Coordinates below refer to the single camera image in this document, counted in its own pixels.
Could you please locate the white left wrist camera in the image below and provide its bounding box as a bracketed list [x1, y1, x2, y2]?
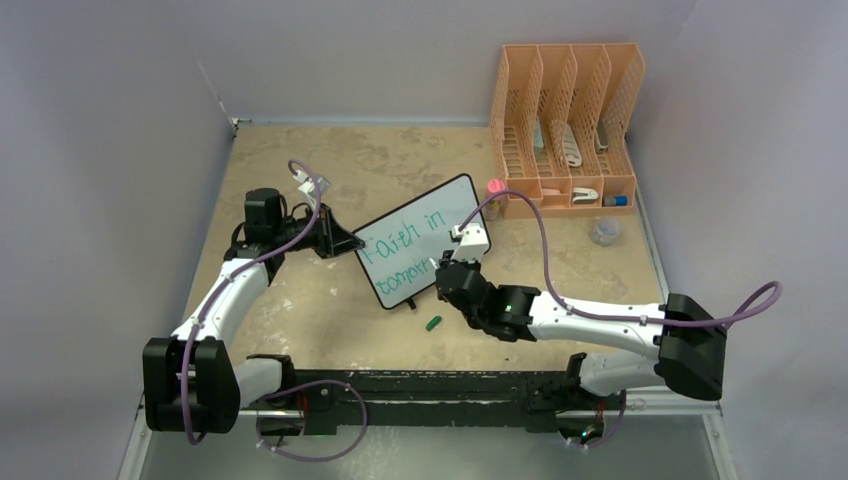
[293, 170, 331, 209]

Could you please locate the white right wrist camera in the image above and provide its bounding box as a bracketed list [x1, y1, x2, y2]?
[449, 222, 490, 263]

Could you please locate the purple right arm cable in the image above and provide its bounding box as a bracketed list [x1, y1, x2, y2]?
[457, 190, 784, 330]

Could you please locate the clear small plastic jar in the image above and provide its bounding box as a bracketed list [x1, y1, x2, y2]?
[589, 217, 621, 247]

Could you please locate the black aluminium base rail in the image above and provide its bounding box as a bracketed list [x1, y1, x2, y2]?
[137, 367, 722, 439]

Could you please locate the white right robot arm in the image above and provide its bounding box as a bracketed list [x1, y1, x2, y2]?
[435, 260, 727, 407]

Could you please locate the green marker cap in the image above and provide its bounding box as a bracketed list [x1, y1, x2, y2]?
[425, 316, 442, 331]

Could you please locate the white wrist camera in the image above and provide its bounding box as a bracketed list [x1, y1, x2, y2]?
[449, 222, 490, 263]
[293, 170, 331, 209]

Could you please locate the peach plastic file organizer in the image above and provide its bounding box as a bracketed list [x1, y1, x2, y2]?
[489, 43, 646, 219]

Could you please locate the white long tool in organizer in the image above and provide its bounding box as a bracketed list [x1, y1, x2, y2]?
[562, 124, 583, 168]

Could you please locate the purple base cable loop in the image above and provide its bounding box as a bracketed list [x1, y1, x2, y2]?
[254, 378, 368, 466]

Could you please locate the blue capped item in organizer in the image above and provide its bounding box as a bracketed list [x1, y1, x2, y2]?
[603, 195, 629, 207]

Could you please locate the white stapler in organizer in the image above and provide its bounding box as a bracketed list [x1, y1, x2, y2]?
[571, 187, 600, 205]

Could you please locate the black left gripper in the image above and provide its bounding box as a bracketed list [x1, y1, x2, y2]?
[274, 203, 363, 260]

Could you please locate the white whiteboard black frame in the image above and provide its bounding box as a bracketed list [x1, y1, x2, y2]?
[354, 173, 487, 310]

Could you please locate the pink cartoon bottle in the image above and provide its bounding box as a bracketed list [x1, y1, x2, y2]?
[481, 178, 506, 221]

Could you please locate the grey tool in organizer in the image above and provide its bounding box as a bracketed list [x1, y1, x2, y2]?
[594, 120, 609, 153]

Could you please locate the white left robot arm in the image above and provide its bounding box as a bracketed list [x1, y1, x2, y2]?
[142, 188, 365, 441]

